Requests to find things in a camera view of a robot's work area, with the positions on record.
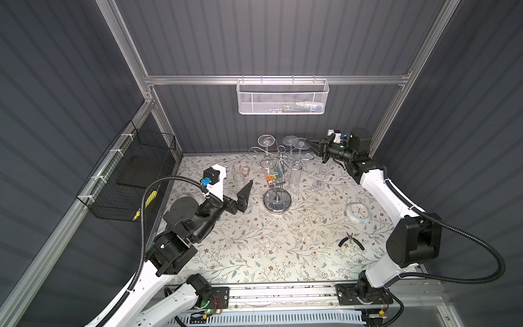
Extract black wire mesh basket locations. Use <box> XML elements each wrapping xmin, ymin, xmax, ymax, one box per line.
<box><xmin>77</xmin><ymin>123</ymin><xmax>177</xmax><ymax>222</ymax></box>

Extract yellow black striped item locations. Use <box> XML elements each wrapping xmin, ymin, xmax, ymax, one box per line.
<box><xmin>133</xmin><ymin>190</ymin><xmax>158</xmax><ymax>221</ymax></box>

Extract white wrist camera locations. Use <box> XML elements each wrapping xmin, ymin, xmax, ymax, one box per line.
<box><xmin>328</xmin><ymin>129</ymin><xmax>347</xmax><ymax>144</ymax></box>
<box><xmin>200</xmin><ymin>164</ymin><xmax>226</xmax><ymax>201</ymax></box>

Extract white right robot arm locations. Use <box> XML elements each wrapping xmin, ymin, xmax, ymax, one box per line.
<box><xmin>309</xmin><ymin>128</ymin><xmax>506</xmax><ymax>304</ymax></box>

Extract black pliers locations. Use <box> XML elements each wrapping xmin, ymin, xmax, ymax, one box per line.
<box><xmin>338</xmin><ymin>233</ymin><xmax>365</xmax><ymax>251</ymax></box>

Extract clear champagne flute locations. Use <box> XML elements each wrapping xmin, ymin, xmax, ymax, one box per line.
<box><xmin>232</xmin><ymin>163</ymin><xmax>250</xmax><ymax>176</ymax></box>
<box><xmin>233</xmin><ymin>172</ymin><xmax>246</xmax><ymax>194</ymax></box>

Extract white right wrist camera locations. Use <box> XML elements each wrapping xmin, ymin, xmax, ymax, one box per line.
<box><xmin>328</xmin><ymin>129</ymin><xmax>347</xmax><ymax>144</ymax></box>

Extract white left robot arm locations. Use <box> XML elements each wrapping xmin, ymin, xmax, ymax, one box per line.
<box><xmin>89</xmin><ymin>168</ymin><xmax>253</xmax><ymax>326</ymax></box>

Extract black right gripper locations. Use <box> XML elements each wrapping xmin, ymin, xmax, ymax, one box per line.
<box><xmin>306</xmin><ymin>135</ymin><xmax>354</xmax><ymax>165</ymax></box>

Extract white wire mesh basket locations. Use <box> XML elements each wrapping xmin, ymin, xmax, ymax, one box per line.
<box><xmin>236</xmin><ymin>78</ymin><xmax>330</xmax><ymax>115</ymax></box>

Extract silver wine glass rack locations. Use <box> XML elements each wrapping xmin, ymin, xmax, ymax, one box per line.
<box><xmin>249</xmin><ymin>145</ymin><xmax>304</xmax><ymax>215</ymax></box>

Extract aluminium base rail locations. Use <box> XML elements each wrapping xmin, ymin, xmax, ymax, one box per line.
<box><xmin>118</xmin><ymin>279</ymin><xmax>426</xmax><ymax>316</ymax></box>

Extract items in white basket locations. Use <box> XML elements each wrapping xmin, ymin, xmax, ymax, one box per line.
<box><xmin>271</xmin><ymin>102</ymin><xmax>324</xmax><ymax>114</ymax></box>

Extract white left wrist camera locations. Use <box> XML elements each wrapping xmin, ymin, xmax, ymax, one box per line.
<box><xmin>200</xmin><ymin>164</ymin><xmax>226</xmax><ymax>201</ymax></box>

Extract white round tape roll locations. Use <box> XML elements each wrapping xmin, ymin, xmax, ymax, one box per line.
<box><xmin>346</xmin><ymin>202</ymin><xmax>370</xmax><ymax>224</ymax></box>

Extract colourful small packet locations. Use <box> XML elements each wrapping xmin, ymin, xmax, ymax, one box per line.
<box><xmin>266</xmin><ymin>170</ymin><xmax>285</xmax><ymax>185</ymax></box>

